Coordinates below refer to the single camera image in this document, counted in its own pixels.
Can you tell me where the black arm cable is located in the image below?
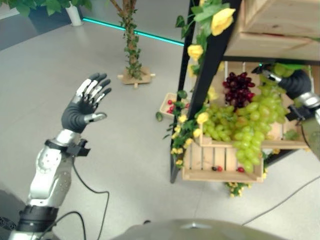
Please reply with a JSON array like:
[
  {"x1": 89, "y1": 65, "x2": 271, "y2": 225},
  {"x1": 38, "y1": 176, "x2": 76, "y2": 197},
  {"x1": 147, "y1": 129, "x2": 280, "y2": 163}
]
[{"x1": 41, "y1": 154, "x2": 111, "y2": 240}]

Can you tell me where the dark red grape bunch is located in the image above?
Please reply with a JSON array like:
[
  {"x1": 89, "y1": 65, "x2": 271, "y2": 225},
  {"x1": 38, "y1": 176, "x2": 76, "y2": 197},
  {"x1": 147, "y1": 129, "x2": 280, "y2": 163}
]
[{"x1": 221, "y1": 71, "x2": 256, "y2": 110}]

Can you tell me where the deep wooden slat crate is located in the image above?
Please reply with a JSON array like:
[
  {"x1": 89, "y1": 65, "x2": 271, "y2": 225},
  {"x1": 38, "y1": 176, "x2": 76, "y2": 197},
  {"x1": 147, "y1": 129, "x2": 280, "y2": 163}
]
[{"x1": 181, "y1": 142, "x2": 265, "y2": 184}]

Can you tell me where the artificial tree with ivy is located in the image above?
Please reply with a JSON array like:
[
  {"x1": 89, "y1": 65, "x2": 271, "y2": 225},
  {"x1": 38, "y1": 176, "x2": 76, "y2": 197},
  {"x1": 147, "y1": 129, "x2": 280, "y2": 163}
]
[{"x1": 106, "y1": 0, "x2": 151, "y2": 81}]

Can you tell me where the robot right five-finger hand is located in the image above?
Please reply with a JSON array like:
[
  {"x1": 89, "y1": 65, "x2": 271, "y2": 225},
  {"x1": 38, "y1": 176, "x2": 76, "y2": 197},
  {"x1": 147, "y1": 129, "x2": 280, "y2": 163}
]
[{"x1": 251, "y1": 63, "x2": 320, "y2": 111}]

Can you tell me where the white plant pot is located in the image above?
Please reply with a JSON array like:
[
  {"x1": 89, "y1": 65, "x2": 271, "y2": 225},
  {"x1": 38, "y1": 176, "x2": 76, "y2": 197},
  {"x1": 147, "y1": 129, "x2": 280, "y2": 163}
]
[{"x1": 64, "y1": 4, "x2": 84, "y2": 27}]

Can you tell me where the wide wooden slat crate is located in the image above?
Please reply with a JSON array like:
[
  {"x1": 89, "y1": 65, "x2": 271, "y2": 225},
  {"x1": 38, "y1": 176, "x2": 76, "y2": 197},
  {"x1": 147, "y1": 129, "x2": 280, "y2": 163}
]
[{"x1": 192, "y1": 60, "x2": 315, "y2": 151}]

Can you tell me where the robot grey torso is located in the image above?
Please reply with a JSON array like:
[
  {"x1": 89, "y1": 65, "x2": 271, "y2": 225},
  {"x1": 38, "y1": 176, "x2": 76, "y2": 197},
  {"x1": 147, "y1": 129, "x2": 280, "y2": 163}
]
[{"x1": 109, "y1": 218, "x2": 285, "y2": 240}]

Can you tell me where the small wooden crate with cherries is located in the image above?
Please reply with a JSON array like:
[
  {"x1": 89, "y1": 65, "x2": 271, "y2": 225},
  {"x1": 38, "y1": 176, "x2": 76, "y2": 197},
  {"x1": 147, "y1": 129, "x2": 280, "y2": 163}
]
[{"x1": 159, "y1": 92, "x2": 191, "y2": 119}]

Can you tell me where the small yellow flower cluster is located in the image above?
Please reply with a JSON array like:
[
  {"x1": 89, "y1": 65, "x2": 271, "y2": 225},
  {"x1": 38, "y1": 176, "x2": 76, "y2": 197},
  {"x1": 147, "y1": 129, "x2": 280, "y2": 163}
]
[{"x1": 224, "y1": 181, "x2": 253, "y2": 199}]

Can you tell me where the grey floor cable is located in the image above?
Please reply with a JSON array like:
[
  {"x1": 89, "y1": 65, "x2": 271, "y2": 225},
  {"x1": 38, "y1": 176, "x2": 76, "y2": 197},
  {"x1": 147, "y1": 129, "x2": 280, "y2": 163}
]
[{"x1": 240, "y1": 174, "x2": 320, "y2": 226}]

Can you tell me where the medium yellow artificial rose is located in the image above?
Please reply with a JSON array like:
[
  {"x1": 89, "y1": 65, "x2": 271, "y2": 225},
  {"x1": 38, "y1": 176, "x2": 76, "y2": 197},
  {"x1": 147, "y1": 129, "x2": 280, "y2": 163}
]
[{"x1": 187, "y1": 44, "x2": 204, "y2": 62}]

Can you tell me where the teal light strip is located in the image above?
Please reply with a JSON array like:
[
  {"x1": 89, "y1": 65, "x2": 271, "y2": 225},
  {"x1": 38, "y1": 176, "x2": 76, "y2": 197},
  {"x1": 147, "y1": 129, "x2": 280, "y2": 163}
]
[{"x1": 82, "y1": 16, "x2": 186, "y2": 47}]

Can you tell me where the large pale wooden crate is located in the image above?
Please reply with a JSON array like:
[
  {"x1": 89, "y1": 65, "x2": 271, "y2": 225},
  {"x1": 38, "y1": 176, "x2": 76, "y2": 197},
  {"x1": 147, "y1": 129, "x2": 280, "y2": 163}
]
[{"x1": 223, "y1": 0, "x2": 320, "y2": 61}]

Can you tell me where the small green grape bunch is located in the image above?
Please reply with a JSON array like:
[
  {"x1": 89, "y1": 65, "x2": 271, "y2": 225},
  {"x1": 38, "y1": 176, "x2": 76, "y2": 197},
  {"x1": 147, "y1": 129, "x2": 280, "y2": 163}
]
[{"x1": 201, "y1": 103, "x2": 241, "y2": 143}]

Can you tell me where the green leafy plant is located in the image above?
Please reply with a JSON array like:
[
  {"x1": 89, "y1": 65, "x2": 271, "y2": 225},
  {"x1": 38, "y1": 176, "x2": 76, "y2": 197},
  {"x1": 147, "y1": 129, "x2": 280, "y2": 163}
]
[{"x1": 0, "y1": 0, "x2": 94, "y2": 18}]

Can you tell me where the black metal shelf frame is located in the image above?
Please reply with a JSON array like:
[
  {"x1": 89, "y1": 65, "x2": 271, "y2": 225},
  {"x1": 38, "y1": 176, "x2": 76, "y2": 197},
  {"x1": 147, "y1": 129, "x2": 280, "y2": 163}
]
[{"x1": 169, "y1": 0, "x2": 320, "y2": 185}]

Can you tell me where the large green grape bunch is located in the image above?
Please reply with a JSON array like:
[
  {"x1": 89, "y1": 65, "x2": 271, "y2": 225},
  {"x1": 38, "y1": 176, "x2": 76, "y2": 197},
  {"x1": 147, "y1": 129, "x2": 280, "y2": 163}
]
[{"x1": 232, "y1": 63, "x2": 296, "y2": 174}]

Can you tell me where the robot left five-finger hand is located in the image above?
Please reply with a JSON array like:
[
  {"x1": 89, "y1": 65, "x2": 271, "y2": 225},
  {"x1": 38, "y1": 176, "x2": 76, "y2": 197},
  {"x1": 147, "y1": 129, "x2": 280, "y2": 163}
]
[{"x1": 55, "y1": 72, "x2": 112, "y2": 148}]

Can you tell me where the wooden cross tree base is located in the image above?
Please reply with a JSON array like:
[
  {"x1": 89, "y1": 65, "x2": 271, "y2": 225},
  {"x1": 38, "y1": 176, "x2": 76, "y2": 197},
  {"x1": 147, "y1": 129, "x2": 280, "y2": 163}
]
[{"x1": 116, "y1": 65, "x2": 157, "y2": 89}]

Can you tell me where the small yellow artificial rose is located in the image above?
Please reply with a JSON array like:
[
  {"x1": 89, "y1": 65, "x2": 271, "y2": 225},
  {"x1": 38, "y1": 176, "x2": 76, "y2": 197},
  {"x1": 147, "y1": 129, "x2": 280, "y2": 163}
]
[{"x1": 195, "y1": 111, "x2": 210, "y2": 125}]

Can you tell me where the large yellow artificial rose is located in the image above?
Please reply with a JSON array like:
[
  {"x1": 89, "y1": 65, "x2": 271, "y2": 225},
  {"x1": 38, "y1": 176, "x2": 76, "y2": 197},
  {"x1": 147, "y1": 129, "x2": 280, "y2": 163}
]
[{"x1": 210, "y1": 7, "x2": 236, "y2": 37}]

